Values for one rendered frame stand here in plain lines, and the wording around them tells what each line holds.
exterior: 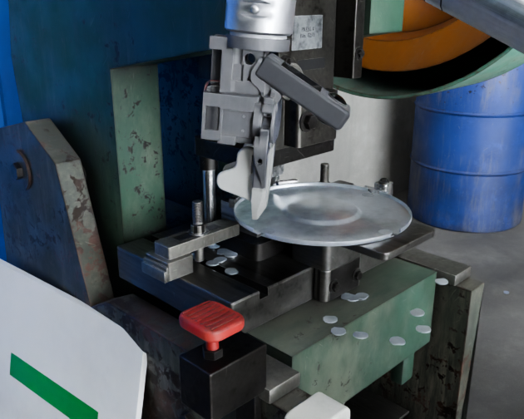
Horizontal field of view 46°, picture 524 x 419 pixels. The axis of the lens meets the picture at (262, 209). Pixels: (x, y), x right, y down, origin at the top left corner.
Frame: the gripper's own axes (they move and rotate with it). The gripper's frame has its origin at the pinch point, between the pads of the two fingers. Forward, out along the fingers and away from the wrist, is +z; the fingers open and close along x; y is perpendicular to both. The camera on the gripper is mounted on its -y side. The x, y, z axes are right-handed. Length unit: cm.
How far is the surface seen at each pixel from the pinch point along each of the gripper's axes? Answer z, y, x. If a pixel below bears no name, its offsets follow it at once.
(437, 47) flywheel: -18, -24, -54
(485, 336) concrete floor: 80, -66, -128
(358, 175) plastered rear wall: 63, -21, -255
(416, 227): 7.7, -21.6, -22.8
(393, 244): 8.2, -17.7, -15.5
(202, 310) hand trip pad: 12.4, 5.7, 4.1
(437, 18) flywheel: -23, -24, -58
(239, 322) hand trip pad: 12.2, 0.7, 5.9
